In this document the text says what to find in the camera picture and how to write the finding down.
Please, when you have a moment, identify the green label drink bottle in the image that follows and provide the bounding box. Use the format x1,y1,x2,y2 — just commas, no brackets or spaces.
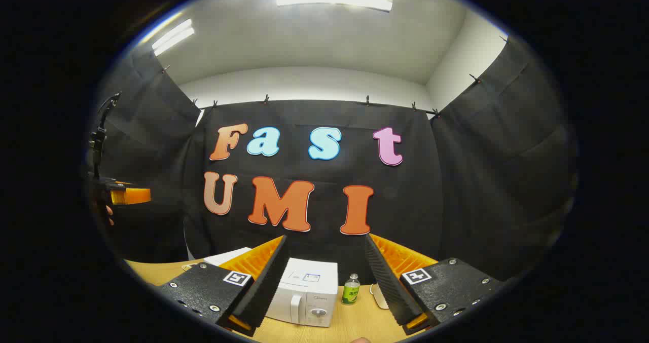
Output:
341,274,361,305

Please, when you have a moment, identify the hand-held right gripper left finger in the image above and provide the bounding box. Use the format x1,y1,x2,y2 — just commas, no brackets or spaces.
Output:
156,234,291,337

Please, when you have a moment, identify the narrow ceiling light strip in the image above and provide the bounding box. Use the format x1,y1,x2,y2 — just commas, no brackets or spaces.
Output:
152,19,196,57

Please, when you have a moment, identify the white microwave oven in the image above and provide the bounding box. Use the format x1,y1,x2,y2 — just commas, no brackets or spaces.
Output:
264,257,339,328

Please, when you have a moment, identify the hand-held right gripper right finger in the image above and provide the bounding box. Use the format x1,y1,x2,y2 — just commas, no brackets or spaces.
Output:
364,233,506,336

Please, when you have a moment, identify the white flat board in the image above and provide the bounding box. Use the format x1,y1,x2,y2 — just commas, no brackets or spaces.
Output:
203,247,253,267

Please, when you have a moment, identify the white toaster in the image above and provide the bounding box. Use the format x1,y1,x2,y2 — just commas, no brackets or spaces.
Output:
370,283,390,311

